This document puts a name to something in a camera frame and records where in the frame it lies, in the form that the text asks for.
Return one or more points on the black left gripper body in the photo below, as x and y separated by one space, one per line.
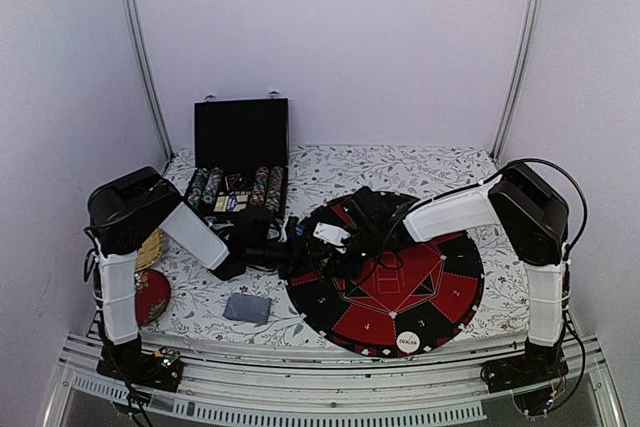
292 260

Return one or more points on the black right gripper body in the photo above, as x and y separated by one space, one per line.
370 244

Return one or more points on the white blue dealer button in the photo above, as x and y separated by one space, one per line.
408 342

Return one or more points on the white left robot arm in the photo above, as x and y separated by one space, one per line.
126 211

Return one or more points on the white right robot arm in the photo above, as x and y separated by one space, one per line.
533 215

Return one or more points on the blue texas holdem card box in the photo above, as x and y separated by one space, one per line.
231 203

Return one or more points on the far right chip row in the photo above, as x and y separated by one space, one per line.
273 195

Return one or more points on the chip row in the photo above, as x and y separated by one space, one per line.
212 187
195 190
259 186
273 195

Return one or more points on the blue playing card deck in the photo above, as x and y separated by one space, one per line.
248 308

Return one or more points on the round red black poker mat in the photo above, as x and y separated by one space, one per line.
432 289

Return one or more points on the black triangular all-in button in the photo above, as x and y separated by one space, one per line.
233 180

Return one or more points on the black poker chip case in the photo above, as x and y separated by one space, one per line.
239 136

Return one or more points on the far left chip row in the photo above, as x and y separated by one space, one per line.
195 190

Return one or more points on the woven bamboo tray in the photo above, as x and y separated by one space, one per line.
150 251

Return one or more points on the red floral round cushion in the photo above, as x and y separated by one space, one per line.
153 293

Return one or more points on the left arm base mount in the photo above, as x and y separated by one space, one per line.
161 370

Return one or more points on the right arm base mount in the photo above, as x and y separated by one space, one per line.
536 365

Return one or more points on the aluminium frame post left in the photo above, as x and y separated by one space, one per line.
135 29

